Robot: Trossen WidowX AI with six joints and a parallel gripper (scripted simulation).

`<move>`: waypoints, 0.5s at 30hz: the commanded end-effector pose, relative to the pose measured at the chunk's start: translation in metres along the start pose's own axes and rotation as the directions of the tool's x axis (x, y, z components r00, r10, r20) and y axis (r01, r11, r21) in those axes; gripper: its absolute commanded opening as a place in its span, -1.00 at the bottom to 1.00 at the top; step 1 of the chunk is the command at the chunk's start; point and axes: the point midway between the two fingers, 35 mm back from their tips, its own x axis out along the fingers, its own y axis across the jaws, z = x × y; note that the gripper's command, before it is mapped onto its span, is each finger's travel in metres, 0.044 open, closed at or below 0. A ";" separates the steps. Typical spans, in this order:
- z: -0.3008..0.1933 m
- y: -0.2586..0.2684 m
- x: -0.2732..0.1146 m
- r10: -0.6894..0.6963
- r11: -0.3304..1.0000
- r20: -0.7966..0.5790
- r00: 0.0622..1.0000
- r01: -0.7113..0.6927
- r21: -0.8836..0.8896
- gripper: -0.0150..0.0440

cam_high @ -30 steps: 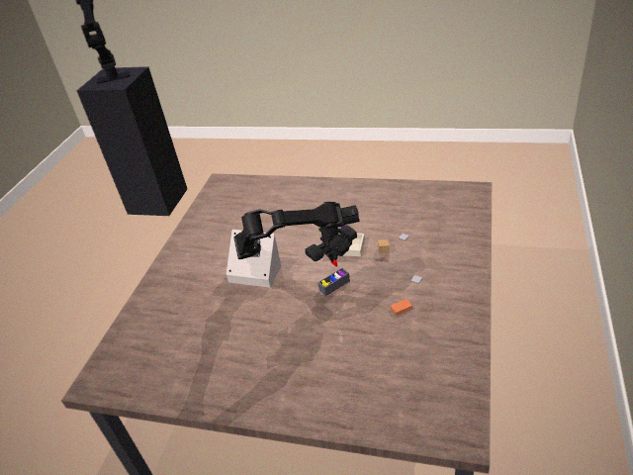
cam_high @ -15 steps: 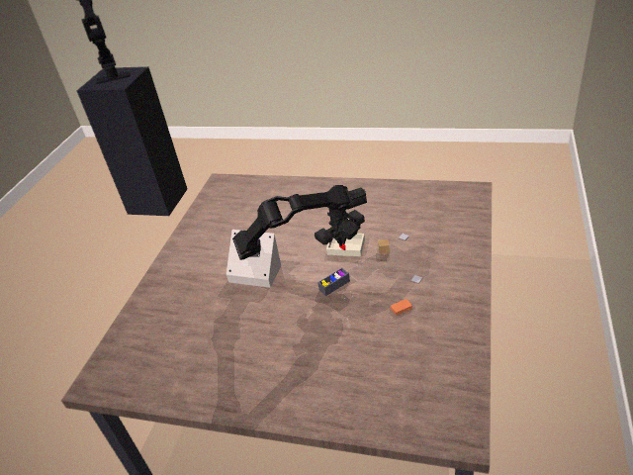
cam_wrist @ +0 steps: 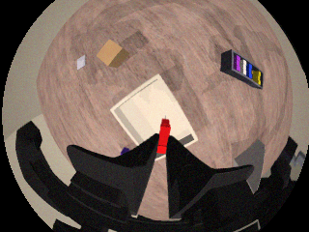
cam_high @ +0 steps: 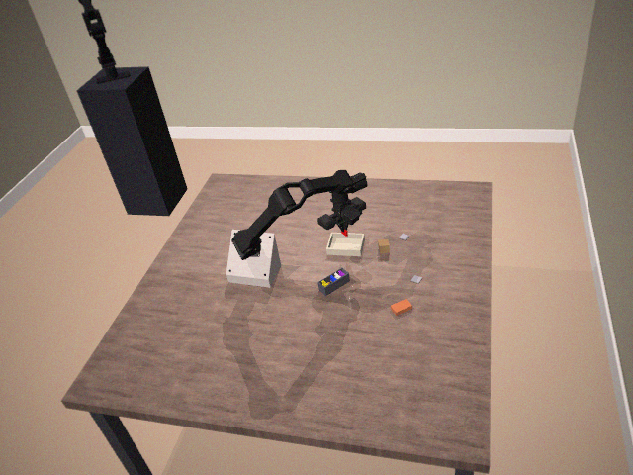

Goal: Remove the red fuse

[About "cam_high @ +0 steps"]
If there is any orange rectangular block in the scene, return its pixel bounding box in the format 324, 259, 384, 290
391, 299, 412, 316

